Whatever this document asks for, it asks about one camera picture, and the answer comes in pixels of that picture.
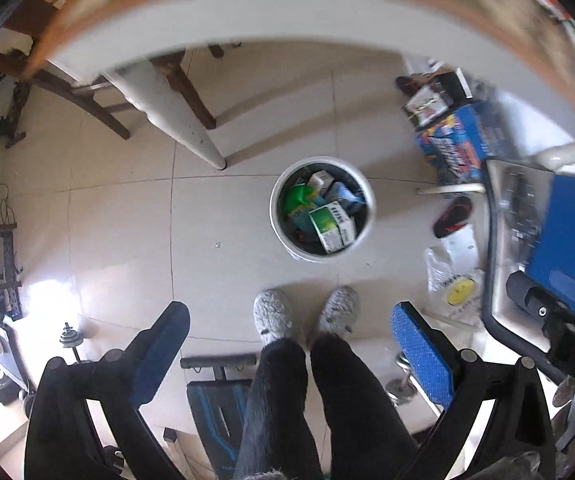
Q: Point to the left grey fuzzy slipper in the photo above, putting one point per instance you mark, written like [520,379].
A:
[273,316]

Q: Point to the small dumbbell on left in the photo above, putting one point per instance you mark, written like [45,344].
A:
[71,339]

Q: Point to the black red flip flop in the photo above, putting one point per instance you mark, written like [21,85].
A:
[454,217]

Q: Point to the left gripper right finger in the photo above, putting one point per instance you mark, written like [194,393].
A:
[518,438]

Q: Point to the blue plastic wrapper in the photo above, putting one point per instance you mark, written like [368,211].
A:
[351,202]

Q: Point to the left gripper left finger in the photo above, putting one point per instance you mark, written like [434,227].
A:
[62,442]

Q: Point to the green teal packaging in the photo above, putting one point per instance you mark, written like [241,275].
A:
[300,201]

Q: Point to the blue colourful drink carton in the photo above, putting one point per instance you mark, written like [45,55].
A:
[457,144]

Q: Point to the right black trouser leg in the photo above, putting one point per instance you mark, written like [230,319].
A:
[368,438]

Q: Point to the white long carton box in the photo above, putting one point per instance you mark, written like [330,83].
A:
[320,182]

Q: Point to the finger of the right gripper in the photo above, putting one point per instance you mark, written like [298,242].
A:
[530,296]
[565,285]

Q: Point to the white table leg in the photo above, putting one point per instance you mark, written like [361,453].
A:
[148,90]

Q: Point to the blue seat office chair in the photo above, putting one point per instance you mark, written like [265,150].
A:
[531,229]

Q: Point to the smiley face plastic bag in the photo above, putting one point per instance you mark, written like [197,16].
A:
[455,280]

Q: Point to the chrome dumbbell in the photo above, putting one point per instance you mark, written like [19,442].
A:
[401,390]

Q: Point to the green white medicine box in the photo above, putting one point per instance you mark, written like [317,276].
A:
[335,228]

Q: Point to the black weight bench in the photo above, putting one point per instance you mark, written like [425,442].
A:
[218,407]

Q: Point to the white round trash bin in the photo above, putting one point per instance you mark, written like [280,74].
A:
[299,237]

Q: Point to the black white gift box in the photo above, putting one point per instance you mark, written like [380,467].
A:
[432,95]

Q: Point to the white round dining table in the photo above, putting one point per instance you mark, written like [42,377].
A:
[509,43]

